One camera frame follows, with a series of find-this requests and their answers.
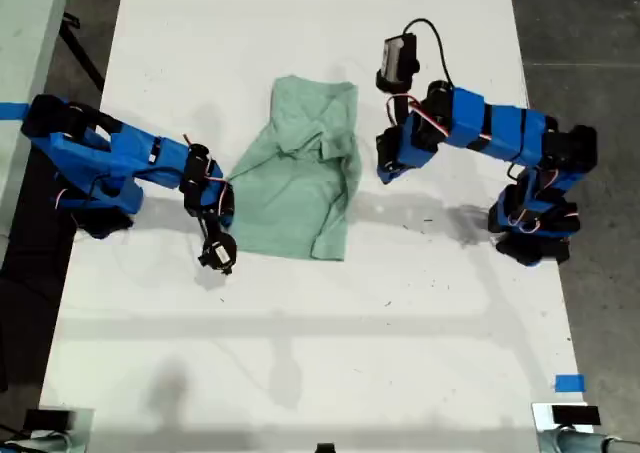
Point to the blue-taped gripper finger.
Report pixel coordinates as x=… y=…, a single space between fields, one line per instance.
x=399 y=165
x=226 y=221
x=385 y=170
x=226 y=185

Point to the pale green t-shirt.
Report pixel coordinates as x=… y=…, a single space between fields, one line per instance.
x=290 y=198

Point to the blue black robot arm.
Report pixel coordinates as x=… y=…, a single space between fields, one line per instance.
x=500 y=123
x=130 y=158

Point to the black stand leg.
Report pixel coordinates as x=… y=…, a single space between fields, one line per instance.
x=80 y=53

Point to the blue tape strip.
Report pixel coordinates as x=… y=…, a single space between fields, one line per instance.
x=11 y=110
x=570 y=383

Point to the silver metal plate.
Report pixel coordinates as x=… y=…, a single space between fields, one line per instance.
x=542 y=415
x=85 y=423

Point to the small black clip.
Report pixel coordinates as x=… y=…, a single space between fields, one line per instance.
x=325 y=448

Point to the white side table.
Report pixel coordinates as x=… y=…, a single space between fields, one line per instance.
x=25 y=33

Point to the small black box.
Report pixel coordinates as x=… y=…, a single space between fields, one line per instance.
x=575 y=415
x=47 y=419

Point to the grey metal stand foot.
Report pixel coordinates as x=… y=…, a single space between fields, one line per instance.
x=575 y=443
x=45 y=445

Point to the black camera box white label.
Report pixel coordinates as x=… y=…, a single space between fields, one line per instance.
x=218 y=254

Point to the black camera box grey face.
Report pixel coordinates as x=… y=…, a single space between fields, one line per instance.
x=397 y=60

